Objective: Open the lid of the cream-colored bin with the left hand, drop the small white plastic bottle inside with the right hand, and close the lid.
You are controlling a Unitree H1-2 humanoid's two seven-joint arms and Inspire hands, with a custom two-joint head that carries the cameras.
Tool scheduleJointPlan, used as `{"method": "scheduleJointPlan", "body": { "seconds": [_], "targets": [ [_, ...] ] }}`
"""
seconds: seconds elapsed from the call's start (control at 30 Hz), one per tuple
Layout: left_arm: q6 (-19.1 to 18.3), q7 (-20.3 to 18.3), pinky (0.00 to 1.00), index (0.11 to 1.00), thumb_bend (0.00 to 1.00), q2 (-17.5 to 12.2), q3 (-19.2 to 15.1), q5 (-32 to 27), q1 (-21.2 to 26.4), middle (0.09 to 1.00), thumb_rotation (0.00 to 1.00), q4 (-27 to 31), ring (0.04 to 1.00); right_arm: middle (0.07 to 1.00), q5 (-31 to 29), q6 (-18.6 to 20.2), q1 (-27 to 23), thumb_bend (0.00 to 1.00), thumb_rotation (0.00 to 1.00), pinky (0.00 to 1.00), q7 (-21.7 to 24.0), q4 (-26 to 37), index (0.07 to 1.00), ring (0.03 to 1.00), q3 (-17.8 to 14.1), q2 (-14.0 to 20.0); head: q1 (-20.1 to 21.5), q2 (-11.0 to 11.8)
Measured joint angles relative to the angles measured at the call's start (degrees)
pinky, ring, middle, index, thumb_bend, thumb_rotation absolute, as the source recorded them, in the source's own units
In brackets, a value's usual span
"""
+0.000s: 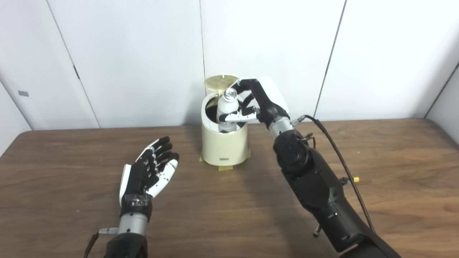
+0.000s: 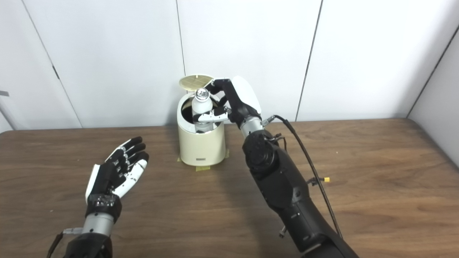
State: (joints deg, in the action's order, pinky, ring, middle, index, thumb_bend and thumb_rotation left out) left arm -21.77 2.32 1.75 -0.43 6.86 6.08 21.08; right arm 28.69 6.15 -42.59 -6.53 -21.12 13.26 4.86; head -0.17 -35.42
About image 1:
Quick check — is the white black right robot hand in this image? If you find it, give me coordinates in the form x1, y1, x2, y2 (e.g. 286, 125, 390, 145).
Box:
219, 75, 291, 129

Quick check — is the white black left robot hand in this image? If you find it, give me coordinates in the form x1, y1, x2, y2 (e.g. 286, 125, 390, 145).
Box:
119, 136, 180, 219

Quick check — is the small white plastic bottle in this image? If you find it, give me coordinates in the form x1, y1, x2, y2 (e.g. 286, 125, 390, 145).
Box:
216, 88, 239, 134

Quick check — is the cream round bin lid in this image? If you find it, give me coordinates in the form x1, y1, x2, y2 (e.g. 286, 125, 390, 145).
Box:
204, 75, 241, 94

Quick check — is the cream-colored bin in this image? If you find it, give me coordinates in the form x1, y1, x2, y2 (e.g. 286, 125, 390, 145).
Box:
201, 91, 249, 166

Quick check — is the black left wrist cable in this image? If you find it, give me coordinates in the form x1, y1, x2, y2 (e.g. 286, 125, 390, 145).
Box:
83, 228, 119, 258

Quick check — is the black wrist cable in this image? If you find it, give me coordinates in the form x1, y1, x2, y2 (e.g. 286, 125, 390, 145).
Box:
290, 115, 375, 233
83, 228, 119, 258

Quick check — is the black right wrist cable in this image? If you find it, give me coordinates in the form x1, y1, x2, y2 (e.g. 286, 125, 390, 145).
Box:
290, 115, 375, 233

